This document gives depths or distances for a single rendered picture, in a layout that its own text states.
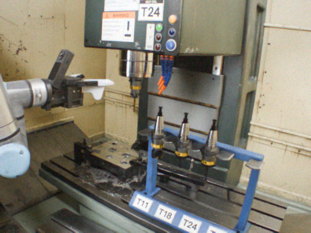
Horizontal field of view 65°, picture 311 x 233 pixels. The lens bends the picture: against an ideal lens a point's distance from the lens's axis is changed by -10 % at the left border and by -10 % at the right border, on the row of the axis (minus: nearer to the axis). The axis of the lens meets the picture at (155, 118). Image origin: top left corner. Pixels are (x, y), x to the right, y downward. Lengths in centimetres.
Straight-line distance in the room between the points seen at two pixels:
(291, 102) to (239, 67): 49
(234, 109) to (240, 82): 16
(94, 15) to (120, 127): 156
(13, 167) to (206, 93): 115
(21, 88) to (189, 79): 105
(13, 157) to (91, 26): 67
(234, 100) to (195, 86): 23
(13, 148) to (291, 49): 158
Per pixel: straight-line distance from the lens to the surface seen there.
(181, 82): 156
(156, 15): 88
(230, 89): 149
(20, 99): 69
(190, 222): 103
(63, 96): 77
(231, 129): 153
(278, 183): 197
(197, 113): 155
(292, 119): 180
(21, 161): 57
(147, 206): 111
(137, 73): 111
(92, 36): 108
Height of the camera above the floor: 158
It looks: 17 degrees down
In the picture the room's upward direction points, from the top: 4 degrees clockwise
